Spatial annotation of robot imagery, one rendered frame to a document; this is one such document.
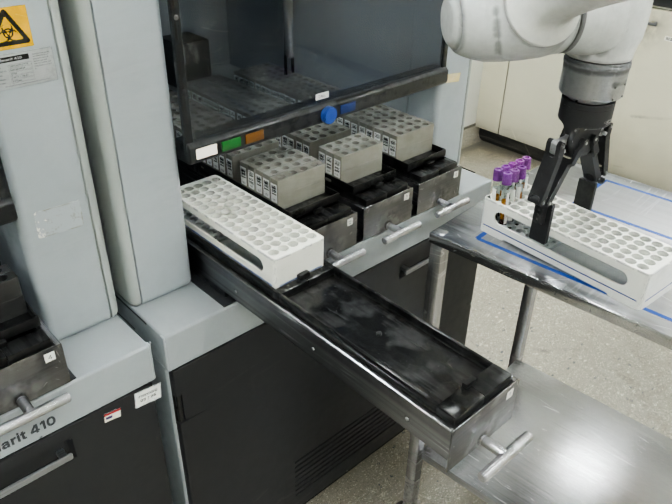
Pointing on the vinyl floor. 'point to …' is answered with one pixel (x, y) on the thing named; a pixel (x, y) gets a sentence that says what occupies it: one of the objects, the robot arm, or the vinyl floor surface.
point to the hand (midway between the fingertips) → (561, 218)
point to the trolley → (603, 489)
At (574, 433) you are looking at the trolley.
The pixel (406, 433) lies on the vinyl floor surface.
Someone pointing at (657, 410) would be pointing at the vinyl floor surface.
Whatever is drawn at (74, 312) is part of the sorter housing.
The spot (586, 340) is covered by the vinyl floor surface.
